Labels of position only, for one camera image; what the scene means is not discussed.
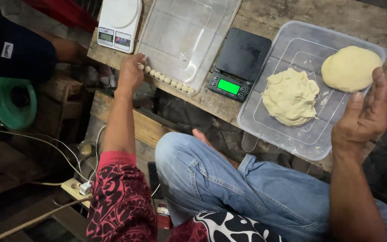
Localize row of small dough balls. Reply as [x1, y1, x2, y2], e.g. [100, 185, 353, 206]
[137, 63, 196, 95]

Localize blue jeans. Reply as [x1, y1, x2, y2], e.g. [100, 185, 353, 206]
[155, 131, 387, 242]

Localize thick beige cable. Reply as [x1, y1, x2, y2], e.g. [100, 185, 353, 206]
[0, 196, 93, 242]

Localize clear shallow plastic tray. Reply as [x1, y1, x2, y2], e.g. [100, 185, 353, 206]
[135, 0, 242, 97]

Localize red black patterned shirt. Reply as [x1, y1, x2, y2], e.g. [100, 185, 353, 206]
[86, 150, 283, 242]

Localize wooden plank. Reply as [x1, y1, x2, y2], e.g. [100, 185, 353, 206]
[90, 90, 175, 149]

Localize person's bare foot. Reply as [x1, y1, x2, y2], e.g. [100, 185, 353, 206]
[192, 128, 241, 169]

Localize small glass cup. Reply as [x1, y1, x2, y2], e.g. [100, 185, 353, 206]
[79, 140, 97, 159]

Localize person's right hand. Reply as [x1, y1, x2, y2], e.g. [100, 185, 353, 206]
[331, 67, 387, 154]

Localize red cloth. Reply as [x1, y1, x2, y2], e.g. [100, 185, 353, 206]
[22, 0, 99, 33]

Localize smooth round dough lump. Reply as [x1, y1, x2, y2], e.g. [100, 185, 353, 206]
[321, 46, 383, 93]

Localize white kitchen scale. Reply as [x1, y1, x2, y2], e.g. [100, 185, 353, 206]
[97, 0, 143, 54]

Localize clear plastic container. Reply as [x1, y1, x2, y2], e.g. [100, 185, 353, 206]
[237, 20, 387, 161]

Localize rough dough lump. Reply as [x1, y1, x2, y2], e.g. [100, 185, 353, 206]
[262, 68, 320, 127]

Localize thin white cable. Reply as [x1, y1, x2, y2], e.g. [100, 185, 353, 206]
[0, 126, 90, 183]

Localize white looped cable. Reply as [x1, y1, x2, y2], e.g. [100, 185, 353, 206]
[88, 125, 107, 182]

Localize black digital scale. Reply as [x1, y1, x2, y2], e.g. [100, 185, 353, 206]
[207, 28, 273, 103]

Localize person's left hand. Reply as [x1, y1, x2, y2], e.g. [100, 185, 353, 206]
[116, 53, 146, 99]

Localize cream power strip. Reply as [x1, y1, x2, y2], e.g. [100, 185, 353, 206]
[60, 178, 94, 210]

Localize red small packet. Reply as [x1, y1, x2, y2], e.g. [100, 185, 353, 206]
[156, 203, 173, 230]

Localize black flat device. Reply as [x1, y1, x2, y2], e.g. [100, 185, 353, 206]
[147, 162, 164, 200]

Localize white plug adapter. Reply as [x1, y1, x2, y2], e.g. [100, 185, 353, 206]
[79, 181, 93, 196]

